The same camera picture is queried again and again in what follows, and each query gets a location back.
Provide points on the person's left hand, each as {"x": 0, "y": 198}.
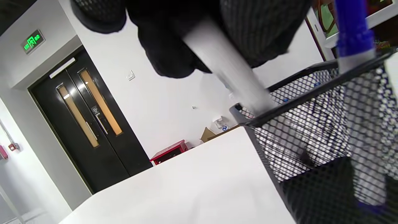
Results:
{"x": 155, "y": 31}

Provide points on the grey marker black end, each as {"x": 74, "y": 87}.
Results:
{"x": 230, "y": 71}

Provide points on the blue marker pen cap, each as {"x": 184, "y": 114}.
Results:
{"x": 354, "y": 31}

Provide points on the grey marker blue end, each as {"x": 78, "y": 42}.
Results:
{"x": 356, "y": 63}

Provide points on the black mesh pen holder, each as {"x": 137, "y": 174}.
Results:
{"x": 311, "y": 199}

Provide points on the brown cardboard box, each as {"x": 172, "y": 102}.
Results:
{"x": 206, "y": 135}

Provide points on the red fire extinguisher cabinet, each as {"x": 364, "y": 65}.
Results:
{"x": 168, "y": 152}

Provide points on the green exit sign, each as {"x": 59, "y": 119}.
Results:
{"x": 32, "y": 41}

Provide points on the black double door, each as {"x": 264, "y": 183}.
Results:
{"x": 93, "y": 149}

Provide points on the glass-door fire cabinet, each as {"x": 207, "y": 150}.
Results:
{"x": 325, "y": 18}

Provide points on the white light switch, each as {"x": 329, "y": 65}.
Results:
{"x": 131, "y": 75}

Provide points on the red wall alarm box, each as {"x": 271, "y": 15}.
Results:
{"x": 13, "y": 146}

